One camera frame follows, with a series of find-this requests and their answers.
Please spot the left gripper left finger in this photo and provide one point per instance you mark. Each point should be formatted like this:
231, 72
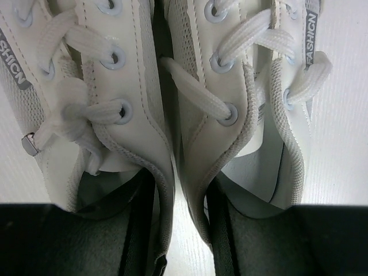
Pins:
108, 237

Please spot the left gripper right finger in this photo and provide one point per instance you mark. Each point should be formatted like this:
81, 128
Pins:
302, 240

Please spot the white sneaker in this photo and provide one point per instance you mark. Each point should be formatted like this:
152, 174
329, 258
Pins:
83, 82
246, 74

